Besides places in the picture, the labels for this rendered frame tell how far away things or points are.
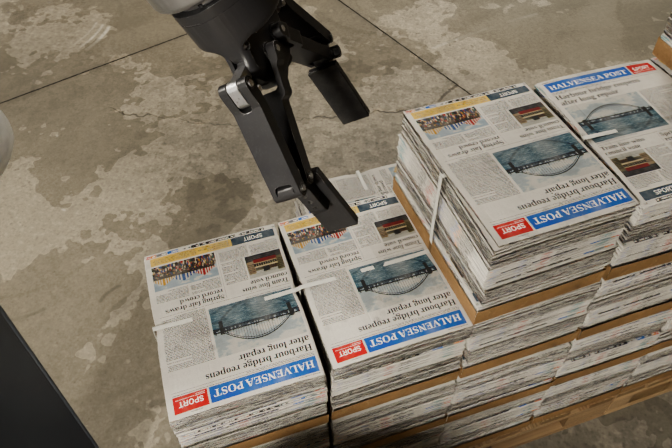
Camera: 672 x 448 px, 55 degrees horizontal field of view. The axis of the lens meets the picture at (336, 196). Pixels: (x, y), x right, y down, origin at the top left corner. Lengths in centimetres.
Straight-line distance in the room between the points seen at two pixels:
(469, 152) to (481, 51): 221
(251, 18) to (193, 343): 87
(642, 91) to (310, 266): 78
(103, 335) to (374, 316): 127
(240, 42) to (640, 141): 101
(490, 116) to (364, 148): 151
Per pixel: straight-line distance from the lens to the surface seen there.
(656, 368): 207
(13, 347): 136
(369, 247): 136
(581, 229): 118
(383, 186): 179
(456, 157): 121
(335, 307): 127
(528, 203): 116
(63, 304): 245
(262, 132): 47
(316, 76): 61
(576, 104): 141
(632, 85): 150
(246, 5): 47
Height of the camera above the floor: 189
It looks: 47 degrees down
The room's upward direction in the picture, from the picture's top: straight up
